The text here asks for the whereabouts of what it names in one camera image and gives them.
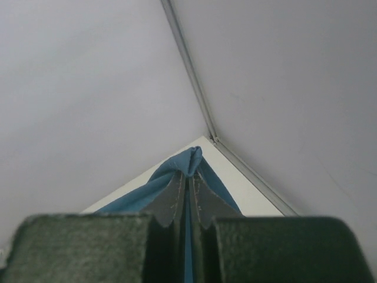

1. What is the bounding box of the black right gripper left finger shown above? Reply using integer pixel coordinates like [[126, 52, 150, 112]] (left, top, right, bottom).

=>
[[1, 172, 186, 282]]

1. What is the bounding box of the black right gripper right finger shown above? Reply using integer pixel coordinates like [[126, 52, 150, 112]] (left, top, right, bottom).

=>
[[189, 173, 374, 282]]

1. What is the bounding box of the teal blue t-shirt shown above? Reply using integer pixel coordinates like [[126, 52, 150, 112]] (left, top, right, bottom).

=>
[[95, 147, 247, 282]]

